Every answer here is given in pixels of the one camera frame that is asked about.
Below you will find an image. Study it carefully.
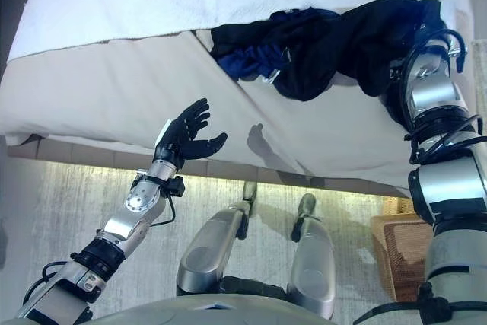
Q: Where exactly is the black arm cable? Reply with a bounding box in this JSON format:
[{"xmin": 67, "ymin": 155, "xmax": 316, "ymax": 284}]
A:
[
  {"xmin": 443, "ymin": 29, "xmax": 469, "ymax": 75},
  {"xmin": 148, "ymin": 194, "xmax": 177, "ymax": 228}
]

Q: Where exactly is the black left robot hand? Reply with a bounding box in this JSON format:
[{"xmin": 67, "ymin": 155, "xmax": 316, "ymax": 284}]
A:
[{"xmin": 154, "ymin": 98, "xmax": 229, "ymax": 168}]

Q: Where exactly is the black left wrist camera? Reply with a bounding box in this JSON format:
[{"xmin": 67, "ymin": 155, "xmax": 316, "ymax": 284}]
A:
[{"xmin": 168, "ymin": 175, "xmax": 186, "ymax": 198}]

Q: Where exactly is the black garment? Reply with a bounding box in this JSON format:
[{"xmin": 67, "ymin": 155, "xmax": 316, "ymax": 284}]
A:
[{"xmin": 211, "ymin": 0, "xmax": 449, "ymax": 104}]

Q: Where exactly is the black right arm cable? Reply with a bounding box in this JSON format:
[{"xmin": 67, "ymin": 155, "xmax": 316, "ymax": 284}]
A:
[{"xmin": 443, "ymin": 29, "xmax": 469, "ymax": 75}]

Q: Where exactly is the silver left robot leg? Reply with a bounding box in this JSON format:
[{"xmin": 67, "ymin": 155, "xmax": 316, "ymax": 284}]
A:
[{"xmin": 175, "ymin": 180, "xmax": 260, "ymax": 298}]

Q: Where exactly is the silver robot leg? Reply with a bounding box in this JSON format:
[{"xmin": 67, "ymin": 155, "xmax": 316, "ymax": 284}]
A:
[
  {"xmin": 175, "ymin": 180, "xmax": 260, "ymax": 298},
  {"xmin": 287, "ymin": 193, "xmax": 339, "ymax": 300}
]

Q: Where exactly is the brown bed frame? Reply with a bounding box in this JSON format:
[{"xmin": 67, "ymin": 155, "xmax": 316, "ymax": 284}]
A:
[{"xmin": 6, "ymin": 133, "xmax": 414, "ymax": 199}]

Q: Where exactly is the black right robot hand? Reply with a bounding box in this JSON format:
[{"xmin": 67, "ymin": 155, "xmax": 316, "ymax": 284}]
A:
[{"xmin": 417, "ymin": 22, "xmax": 450, "ymax": 46}]

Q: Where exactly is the grey striped area rug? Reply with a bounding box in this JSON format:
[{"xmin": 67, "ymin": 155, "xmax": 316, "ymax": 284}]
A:
[{"xmin": 0, "ymin": 161, "xmax": 433, "ymax": 325}]

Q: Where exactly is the grey robot torso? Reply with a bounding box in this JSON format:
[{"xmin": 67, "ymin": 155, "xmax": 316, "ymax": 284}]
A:
[{"xmin": 93, "ymin": 289, "xmax": 357, "ymax": 325}]

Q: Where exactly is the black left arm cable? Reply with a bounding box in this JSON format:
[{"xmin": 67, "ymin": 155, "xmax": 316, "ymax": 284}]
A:
[{"xmin": 148, "ymin": 194, "xmax": 177, "ymax": 228}]

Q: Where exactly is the brown wicker basket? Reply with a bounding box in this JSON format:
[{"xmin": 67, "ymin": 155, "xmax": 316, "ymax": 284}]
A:
[{"xmin": 371, "ymin": 195, "xmax": 437, "ymax": 303}]

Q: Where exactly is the silver right robot leg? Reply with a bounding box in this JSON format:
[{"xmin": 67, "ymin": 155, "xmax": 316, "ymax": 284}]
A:
[{"xmin": 287, "ymin": 193, "xmax": 339, "ymax": 300}]

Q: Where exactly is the bed with grey blanket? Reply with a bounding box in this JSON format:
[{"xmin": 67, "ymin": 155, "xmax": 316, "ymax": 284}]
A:
[{"xmin": 0, "ymin": 30, "xmax": 419, "ymax": 199}]

